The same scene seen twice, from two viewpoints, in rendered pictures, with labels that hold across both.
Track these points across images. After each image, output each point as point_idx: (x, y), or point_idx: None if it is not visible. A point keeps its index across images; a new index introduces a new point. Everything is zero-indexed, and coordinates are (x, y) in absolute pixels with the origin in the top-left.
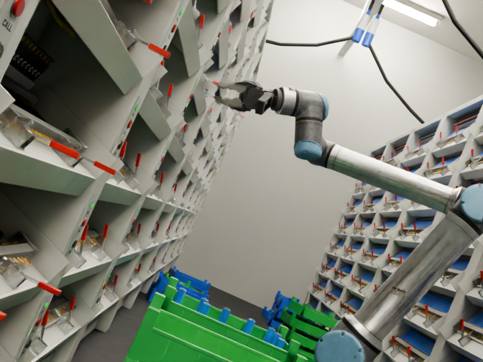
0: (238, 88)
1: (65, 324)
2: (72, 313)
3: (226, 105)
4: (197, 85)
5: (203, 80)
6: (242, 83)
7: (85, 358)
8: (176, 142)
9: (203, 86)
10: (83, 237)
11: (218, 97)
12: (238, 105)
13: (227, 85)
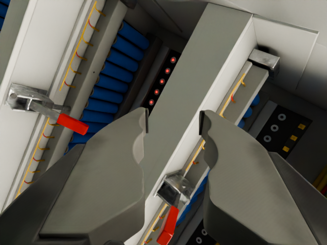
0: (241, 171)
1: None
2: None
3: (100, 130)
4: (180, 93)
5: (171, 182)
6: (308, 196)
7: None
8: (1, 76)
9: (152, 185)
10: None
11: (148, 114)
12: (79, 200)
13: (227, 120)
